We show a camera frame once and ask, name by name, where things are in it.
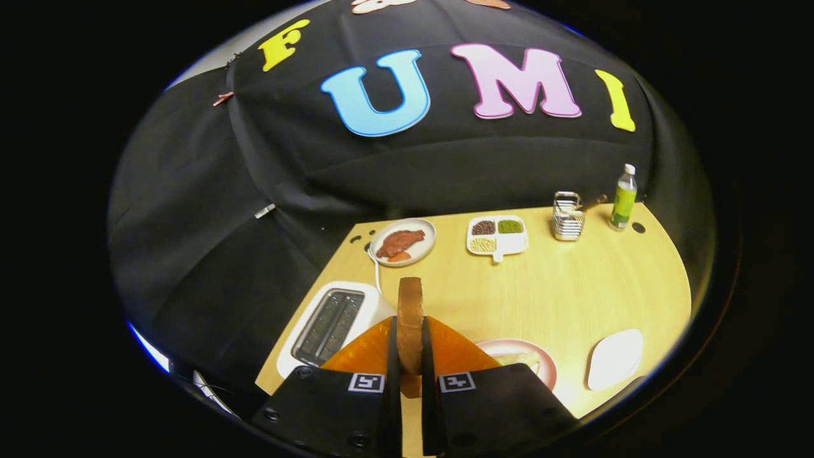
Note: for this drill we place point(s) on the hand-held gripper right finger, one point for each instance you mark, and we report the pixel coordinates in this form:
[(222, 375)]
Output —
[(428, 381)]

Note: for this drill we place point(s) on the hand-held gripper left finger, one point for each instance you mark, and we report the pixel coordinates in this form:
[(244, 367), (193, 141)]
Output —
[(392, 381)]

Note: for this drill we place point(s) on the toasted bread slice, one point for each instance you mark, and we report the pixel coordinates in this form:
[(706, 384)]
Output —
[(410, 318)]

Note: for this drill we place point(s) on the green lettuce leaf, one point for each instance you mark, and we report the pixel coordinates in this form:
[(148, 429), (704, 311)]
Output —
[(518, 361)]

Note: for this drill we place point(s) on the white toaster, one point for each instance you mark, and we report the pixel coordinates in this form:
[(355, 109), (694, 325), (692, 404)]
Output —
[(375, 305)]

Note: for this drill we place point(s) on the pink round plate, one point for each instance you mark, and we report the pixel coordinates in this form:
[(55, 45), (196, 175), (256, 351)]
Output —
[(509, 345)]

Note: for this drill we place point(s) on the brown meat piece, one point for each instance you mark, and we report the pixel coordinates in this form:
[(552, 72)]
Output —
[(400, 243)]

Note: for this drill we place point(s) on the round beige plate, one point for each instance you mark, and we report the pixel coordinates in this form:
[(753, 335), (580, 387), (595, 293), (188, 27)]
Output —
[(425, 238)]

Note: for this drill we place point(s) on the yellow beans pile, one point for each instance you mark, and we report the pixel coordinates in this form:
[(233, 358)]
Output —
[(482, 245)]

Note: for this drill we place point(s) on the white divided dish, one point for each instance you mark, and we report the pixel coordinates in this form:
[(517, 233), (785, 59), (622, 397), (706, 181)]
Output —
[(512, 243)]

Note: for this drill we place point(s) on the dark beans pile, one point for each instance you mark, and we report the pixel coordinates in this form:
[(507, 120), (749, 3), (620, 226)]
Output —
[(483, 227)]

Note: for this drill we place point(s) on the green beans pile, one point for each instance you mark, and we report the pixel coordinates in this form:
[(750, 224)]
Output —
[(510, 226)]

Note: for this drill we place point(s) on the white square plate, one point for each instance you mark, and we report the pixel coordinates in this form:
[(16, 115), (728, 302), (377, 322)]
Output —
[(613, 359)]

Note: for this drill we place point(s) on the black backdrop cloth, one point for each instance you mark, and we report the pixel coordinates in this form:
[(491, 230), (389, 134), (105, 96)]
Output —
[(445, 172)]

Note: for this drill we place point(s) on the white cloth clip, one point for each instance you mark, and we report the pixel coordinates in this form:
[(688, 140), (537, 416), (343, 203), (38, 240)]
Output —
[(265, 210)]

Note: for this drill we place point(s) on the green labelled plastic bottle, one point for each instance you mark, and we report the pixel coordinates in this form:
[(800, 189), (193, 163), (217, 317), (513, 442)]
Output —
[(623, 203)]

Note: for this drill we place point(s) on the pink cloth clip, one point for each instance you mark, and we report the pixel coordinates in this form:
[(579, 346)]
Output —
[(222, 98)]

